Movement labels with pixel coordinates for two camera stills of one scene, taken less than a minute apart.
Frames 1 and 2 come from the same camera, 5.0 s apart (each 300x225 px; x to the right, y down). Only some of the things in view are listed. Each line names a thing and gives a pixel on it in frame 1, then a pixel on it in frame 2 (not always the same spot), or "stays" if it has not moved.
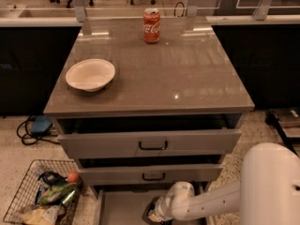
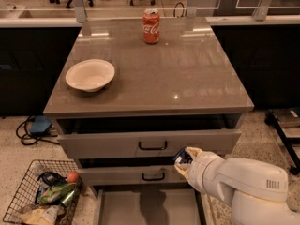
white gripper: (162, 205) to (202, 168)
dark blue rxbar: (151, 207) to (183, 157)
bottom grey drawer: (123, 204) stays
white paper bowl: (90, 75) stays
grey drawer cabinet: (146, 103) stays
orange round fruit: (72, 176) stays
